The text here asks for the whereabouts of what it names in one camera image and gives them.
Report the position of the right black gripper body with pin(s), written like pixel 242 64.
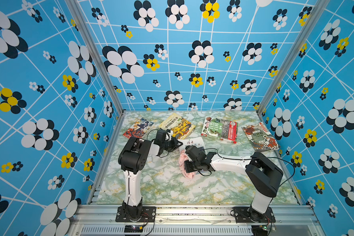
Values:
pixel 190 166

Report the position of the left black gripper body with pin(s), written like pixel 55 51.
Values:
pixel 170 146

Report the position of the pink cloth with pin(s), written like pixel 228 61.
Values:
pixel 183 164

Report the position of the yellow Chinese history picture book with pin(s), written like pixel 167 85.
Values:
pixel 179 126

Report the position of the white book with galaxy cover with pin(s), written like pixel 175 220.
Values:
pixel 196 143

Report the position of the red manga book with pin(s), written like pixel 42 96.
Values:
pixel 139 129

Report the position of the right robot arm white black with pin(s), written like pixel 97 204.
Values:
pixel 262 172

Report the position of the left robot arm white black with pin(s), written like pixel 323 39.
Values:
pixel 132 160

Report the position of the green red dinosaur book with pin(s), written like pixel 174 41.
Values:
pixel 223 129

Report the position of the red brown illustrated book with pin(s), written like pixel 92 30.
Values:
pixel 260 137

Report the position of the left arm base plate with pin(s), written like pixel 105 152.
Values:
pixel 136 214

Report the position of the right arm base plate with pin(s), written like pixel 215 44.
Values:
pixel 245 214

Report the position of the aluminium front rail frame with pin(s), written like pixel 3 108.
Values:
pixel 196 220

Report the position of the left aluminium corner post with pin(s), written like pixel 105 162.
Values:
pixel 84 31

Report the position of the aluminium corner post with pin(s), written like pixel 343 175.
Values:
pixel 84 31
pixel 318 9

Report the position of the right aluminium corner post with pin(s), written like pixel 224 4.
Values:
pixel 318 9

